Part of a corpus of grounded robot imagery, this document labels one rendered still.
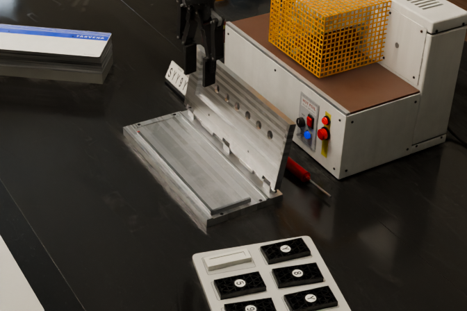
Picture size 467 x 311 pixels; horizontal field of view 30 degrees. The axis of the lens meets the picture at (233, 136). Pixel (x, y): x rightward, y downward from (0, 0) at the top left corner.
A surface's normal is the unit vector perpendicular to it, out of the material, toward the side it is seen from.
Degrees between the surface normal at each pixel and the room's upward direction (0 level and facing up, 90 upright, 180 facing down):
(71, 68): 90
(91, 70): 90
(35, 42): 0
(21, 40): 0
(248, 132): 80
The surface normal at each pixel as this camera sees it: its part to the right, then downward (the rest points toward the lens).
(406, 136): 0.52, 0.48
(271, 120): -0.84, 0.11
